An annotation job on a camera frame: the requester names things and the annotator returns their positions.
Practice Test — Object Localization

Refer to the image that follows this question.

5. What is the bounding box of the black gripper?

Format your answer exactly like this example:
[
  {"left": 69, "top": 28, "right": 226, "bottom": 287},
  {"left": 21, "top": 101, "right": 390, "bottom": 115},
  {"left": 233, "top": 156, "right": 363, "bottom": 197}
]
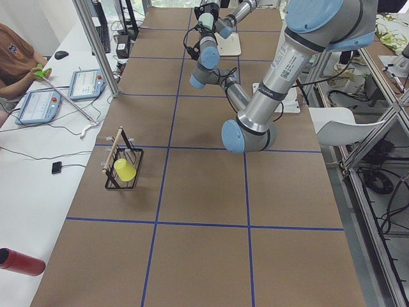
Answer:
[
  {"left": 199, "top": 28, "right": 215, "bottom": 38},
  {"left": 194, "top": 1, "right": 220, "bottom": 15}
]

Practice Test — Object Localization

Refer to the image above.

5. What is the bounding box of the light green cup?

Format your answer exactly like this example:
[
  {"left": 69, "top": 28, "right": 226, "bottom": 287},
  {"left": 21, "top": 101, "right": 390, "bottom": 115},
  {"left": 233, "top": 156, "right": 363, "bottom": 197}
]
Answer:
[{"left": 198, "top": 12, "right": 214, "bottom": 31}]

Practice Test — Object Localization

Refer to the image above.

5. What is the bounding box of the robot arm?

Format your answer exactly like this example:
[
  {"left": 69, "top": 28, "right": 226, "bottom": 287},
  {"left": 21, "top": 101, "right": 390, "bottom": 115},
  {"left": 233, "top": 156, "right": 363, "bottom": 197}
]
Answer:
[
  {"left": 194, "top": 0, "right": 258, "bottom": 38},
  {"left": 190, "top": 0, "right": 378, "bottom": 154}
]

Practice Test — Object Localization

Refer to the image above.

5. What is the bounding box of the cream rabbit tray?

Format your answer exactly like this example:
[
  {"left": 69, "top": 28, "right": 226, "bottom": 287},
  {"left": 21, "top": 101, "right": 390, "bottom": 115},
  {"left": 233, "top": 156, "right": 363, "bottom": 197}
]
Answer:
[{"left": 215, "top": 32, "right": 242, "bottom": 57}]

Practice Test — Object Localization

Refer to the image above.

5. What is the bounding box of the yellow cup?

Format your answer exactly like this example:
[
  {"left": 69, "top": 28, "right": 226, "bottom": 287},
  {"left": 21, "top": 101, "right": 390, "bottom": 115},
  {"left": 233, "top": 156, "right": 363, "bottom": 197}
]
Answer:
[{"left": 114, "top": 158, "right": 137, "bottom": 182}]

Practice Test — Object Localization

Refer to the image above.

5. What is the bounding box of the black power adapter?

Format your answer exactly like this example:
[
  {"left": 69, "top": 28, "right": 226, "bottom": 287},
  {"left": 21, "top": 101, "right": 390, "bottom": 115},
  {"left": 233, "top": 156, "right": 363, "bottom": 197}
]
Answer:
[{"left": 116, "top": 35, "right": 130, "bottom": 59}]

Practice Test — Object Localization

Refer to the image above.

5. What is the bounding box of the black keyboard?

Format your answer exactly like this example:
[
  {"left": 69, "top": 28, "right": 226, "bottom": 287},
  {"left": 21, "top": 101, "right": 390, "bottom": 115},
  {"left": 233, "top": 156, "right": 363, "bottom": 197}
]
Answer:
[{"left": 95, "top": 26, "right": 111, "bottom": 53}]

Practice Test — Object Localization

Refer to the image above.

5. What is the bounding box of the teach pendant far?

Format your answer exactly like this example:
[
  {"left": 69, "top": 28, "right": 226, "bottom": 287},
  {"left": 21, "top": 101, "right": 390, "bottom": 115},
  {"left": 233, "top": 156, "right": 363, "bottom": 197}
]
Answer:
[{"left": 68, "top": 69, "right": 106, "bottom": 101}]

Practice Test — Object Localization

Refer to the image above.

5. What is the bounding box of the teach pendant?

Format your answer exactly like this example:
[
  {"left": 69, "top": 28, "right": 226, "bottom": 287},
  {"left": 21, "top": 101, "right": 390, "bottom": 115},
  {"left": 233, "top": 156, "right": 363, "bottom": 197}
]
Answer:
[
  {"left": 15, "top": 90, "right": 61, "bottom": 125},
  {"left": 68, "top": 69, "right": 106, "bottom": 101}
]

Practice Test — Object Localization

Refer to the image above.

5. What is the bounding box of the black computer mouse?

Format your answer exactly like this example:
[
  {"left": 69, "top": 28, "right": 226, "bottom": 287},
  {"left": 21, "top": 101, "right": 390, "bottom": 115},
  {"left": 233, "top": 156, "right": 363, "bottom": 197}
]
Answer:
[{"left": 54, "top": 51, "right": 69, "bottom": 60}]

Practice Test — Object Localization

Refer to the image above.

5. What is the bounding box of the white chair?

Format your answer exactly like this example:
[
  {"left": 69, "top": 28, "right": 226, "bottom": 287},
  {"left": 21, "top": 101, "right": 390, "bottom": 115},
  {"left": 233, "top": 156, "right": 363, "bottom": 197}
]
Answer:
[{"left": 309, "top": 107, "right": 386, "bottom": 146}]

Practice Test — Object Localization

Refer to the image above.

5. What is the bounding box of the teach pendant near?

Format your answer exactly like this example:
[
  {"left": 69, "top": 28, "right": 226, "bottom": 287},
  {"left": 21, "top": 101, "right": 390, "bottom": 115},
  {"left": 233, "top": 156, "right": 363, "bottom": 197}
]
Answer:
[{"left": 15, "top": 90, "right": 61, "bottom": 125}]

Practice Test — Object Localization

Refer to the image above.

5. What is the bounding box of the person in brown shirt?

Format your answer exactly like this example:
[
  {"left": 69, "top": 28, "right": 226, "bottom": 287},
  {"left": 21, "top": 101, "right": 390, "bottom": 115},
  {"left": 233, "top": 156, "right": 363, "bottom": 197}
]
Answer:
[{"left": 1, "top": 24, "right": 47, "bottom": 100}]

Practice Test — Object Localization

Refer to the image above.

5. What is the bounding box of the small black puck device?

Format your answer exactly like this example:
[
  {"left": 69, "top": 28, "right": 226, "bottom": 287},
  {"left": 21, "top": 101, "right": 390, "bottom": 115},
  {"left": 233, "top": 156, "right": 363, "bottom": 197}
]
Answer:
[{"left": 51, "top": 161, "right": 62, "bottom": 175}]

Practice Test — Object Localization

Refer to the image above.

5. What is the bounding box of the red bottle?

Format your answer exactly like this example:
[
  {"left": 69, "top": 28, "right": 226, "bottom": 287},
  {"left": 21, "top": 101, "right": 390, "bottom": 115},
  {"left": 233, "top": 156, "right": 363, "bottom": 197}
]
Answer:
[{"left": 1, "top": 248, "right": 45, "bottom": 276}]

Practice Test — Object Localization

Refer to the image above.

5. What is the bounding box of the aluminium frame post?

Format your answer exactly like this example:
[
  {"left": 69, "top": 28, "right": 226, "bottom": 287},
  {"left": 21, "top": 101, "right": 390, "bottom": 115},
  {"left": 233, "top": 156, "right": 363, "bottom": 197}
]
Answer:
[{"left": 72, "top": 0, "right": 120, "bottom": 98}]

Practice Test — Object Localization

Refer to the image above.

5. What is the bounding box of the black wire cup rack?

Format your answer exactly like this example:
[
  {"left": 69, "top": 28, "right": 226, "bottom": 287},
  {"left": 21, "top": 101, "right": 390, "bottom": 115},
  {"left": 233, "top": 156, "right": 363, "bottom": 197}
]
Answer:
[{"left": 102, "top": 127, "right": 144, "bottom": 190}]

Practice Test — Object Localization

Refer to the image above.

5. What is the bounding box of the green handled reacher stick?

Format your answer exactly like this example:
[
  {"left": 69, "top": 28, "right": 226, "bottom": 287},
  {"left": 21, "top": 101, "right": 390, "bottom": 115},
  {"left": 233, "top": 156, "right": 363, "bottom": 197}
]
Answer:
[{"left": 35, "top": 63, "right": 100, "bottom": 140}]

